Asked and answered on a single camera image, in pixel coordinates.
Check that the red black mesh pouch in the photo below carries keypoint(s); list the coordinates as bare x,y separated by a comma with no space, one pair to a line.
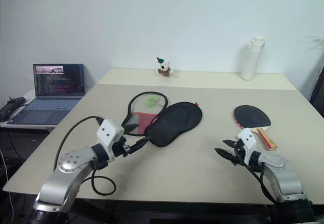
177,123

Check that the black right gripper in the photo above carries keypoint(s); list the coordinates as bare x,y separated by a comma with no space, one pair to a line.
240,155

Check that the black table tennis paddle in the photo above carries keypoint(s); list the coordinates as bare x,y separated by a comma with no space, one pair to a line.
250,116

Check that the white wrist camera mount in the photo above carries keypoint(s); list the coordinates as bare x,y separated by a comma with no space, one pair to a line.
108,133
248,139

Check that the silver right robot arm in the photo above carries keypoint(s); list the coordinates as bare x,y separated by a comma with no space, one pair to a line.
283,178

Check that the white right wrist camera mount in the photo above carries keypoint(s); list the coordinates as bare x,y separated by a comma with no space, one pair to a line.
248,139

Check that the open grey laptop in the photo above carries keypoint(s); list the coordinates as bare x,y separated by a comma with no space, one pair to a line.
50,102

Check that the black office chair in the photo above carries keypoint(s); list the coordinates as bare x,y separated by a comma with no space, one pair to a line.
319,95

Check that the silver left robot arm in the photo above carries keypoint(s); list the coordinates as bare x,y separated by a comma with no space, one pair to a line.
63,178

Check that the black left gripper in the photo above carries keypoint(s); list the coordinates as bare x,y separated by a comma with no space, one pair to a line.
121,148

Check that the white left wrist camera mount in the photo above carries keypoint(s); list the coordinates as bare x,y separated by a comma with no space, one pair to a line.
108,133

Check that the white water bottle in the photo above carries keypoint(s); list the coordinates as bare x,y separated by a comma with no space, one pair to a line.
249,62

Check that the white side table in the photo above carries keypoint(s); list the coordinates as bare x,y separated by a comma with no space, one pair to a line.
28,95

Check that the small white plush dog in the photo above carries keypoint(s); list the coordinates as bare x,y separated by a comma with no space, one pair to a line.
164,68

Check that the black handheld device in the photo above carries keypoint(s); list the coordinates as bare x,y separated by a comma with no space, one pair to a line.
10,106

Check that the green zipper pull charm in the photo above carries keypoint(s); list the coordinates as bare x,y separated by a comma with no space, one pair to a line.
151,101

